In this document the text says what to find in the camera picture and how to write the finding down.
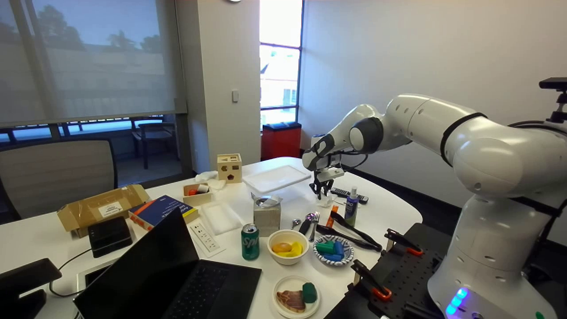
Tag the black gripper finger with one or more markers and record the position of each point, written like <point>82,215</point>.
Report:
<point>320,192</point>
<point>329,190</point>

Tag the black small box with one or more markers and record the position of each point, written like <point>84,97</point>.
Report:
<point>109,237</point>

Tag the white remote control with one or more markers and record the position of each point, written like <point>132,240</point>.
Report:
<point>205,238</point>

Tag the grey Dell laptop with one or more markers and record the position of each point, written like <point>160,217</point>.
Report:
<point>162,277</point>

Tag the red bin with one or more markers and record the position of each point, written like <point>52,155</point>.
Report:
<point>281,141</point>

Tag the white bowl with yellow food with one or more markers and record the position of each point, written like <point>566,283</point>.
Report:
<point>288,247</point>

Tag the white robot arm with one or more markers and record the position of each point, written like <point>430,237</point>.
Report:
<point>517,175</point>

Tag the wooden shape sorter box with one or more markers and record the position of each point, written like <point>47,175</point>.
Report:
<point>229,167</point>

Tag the black mounting plate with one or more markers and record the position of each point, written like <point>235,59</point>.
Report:
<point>405,276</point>

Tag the small wooden tray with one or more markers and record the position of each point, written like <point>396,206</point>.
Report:
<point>198,194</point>

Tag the clear plastic bag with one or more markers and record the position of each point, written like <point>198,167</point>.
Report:
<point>221,219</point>

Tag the blue yellow book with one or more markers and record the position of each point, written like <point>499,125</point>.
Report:
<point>155,212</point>

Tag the wall light switch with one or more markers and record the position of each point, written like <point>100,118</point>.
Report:
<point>235,97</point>

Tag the cardboard box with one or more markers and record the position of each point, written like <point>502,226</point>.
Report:
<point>77,217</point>

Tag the black clamp orange tip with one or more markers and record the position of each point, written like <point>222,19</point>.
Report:
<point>368,284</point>
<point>405,242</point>

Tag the white plate with food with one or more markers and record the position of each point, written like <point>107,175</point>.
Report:
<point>297,299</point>

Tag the grey office chair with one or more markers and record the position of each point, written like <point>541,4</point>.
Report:
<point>47,176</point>

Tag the clear plastic tray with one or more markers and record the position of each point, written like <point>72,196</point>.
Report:
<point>276,180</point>

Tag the black tongs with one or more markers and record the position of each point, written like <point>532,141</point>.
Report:
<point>343,229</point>

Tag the blue patterned plate with toys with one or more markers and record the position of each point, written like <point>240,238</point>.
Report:
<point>334,251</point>

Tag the black device on table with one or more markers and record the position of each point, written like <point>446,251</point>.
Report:
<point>22,293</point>

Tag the black marker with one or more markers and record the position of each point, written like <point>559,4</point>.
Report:
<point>307,224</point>

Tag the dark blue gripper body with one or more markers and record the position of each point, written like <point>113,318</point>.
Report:
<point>325,178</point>

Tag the black remote control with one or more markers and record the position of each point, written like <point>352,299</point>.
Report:
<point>345,194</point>

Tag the green soda can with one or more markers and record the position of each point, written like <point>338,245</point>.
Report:
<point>251,242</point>

